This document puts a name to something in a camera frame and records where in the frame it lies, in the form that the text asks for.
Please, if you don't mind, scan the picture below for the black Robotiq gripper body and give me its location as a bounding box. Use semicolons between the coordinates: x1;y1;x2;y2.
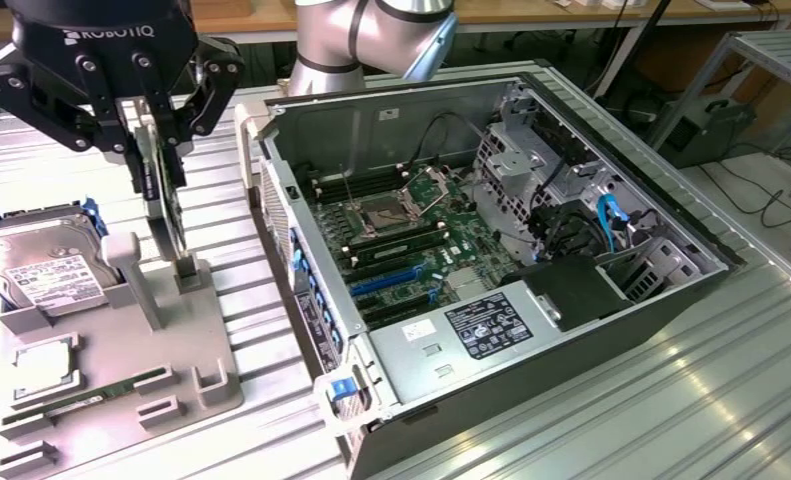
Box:
4;0;201;107

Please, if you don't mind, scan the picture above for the graphics card with metal bracket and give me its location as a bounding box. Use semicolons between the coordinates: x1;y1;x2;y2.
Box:
114;96;194;264

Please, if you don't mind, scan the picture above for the black RAM slot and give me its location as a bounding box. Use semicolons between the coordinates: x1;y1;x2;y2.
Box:
311;168;407;204

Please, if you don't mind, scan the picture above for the metal locking lever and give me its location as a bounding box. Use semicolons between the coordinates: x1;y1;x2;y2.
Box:
341;172;365;209

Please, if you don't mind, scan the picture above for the hard disk with white label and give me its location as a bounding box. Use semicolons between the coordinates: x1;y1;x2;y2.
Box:
0;198;125;317

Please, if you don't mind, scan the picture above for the CPU socket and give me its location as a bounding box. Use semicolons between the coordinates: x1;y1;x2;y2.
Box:
357;196;410;237

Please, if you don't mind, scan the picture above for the metal socket cover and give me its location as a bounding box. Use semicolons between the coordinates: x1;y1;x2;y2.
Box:
399;166;452;207

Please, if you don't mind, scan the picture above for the installed RAM stick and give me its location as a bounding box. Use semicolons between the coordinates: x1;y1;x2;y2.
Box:
346;232;438;262

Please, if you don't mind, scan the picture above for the grey parts rack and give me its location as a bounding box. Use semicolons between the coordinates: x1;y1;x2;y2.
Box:
0;232;247;480

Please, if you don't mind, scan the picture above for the green motherboard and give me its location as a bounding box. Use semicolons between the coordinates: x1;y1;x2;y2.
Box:
299;158;528;332

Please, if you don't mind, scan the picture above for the blue expansion slot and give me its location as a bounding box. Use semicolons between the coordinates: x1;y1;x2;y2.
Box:
350;266;425;297

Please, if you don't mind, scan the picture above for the metal drive cage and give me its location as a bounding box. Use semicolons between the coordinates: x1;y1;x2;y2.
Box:
472;121;561;254

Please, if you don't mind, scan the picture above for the black expansion slot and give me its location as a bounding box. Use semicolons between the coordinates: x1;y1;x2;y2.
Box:
359;290;437;322

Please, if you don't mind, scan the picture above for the wooden desk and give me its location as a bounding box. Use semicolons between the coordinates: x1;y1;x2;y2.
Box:
0;0;791;36

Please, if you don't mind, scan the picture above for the silver CPU chip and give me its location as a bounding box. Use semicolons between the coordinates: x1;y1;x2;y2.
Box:
10;343;82;402

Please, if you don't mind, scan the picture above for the silver chipset heatsink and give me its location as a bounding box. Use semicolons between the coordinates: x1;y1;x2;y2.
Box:
445;269;492;293

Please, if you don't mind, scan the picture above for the green RAM stick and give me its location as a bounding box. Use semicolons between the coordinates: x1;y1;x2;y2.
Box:
0;366;174;426

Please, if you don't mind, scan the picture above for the grey power supply unit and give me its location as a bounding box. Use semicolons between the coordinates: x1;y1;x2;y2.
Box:
366;278;565;407

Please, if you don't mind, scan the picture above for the black box device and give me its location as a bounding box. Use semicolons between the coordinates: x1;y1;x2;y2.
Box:
660;98;758;170

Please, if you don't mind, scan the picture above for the metal disk bay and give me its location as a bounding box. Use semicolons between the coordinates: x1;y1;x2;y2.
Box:
598;238;705;303

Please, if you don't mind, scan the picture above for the open black PC case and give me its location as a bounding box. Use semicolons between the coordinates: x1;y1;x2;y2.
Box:
233;58;749;480

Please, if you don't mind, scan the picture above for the black wire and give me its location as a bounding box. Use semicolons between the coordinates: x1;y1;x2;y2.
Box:
417;111;489;167

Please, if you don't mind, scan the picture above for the blue wire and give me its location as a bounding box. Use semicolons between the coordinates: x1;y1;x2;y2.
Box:
594;193;629;257

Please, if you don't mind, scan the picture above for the grey metal shelf frame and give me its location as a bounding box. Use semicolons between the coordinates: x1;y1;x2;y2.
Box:
690;27;791;169

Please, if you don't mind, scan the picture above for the black floor cable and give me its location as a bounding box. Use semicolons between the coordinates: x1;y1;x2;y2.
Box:
692;142;791;251

